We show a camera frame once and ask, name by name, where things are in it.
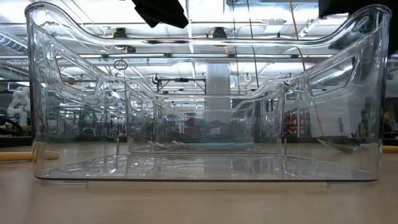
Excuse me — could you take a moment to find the silver spoon light-blue handle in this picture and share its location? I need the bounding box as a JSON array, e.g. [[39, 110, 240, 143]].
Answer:
[[172, 139, 200, 147], [147, 140, 254, 151]]

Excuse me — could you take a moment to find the clear plastic bin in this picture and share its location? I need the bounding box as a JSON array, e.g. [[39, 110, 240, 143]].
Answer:
[[123, 81, 285, 155], [24, 1, 392, 183]]

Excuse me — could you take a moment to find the silver spoon with orange handle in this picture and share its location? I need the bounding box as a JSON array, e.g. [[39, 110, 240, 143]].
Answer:
[[0, 151, 60, 162], [317, 138, 398, 154]]

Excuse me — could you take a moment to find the black ceiling-mounted device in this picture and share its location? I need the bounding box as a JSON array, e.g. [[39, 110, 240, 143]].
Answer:
[[112, 27, 136, 54], [211, 27, 228, 40]]

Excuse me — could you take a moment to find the white building column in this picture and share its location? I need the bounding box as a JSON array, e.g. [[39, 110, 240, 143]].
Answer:
[[206, 63, 231, 138]]

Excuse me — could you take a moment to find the white robot figure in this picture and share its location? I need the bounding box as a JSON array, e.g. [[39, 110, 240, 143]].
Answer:
[[6, 86, 34, 127]]

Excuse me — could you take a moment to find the red background object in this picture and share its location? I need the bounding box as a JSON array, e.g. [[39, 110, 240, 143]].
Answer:
[[282, 112, 299, 136]]

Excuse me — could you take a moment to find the person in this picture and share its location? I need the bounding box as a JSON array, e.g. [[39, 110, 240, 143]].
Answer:
[[382, 109, 396, 140]]

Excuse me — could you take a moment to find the black overhead rig frame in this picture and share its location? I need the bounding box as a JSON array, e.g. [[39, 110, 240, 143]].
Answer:
[[157, 77, 208, 96]]

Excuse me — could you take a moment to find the black hanging cable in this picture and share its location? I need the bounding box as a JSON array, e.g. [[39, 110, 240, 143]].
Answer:
[[247, 0, 261, 90]]

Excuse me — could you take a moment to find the silver ventilation duct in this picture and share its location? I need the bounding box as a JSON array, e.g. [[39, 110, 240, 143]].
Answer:
[[0, 32, 37, 55]]

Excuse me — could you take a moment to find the yellow hanging cable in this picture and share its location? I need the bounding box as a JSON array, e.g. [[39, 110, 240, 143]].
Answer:
[[290, 0, 326, 138]]

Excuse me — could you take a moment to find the black table frame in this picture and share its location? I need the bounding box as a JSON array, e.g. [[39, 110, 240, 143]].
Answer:
[[0, 135, 398, 147]]

